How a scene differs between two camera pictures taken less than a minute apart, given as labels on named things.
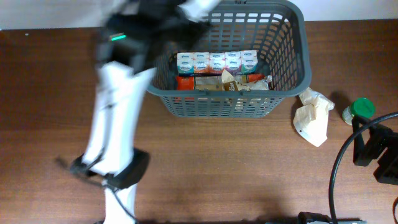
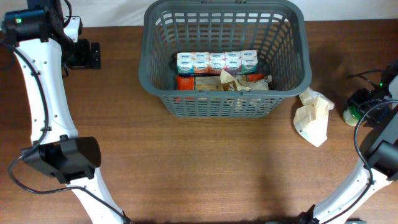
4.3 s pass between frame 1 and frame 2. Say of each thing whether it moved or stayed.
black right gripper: moved
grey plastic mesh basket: stayed
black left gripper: moved
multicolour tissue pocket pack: stayed
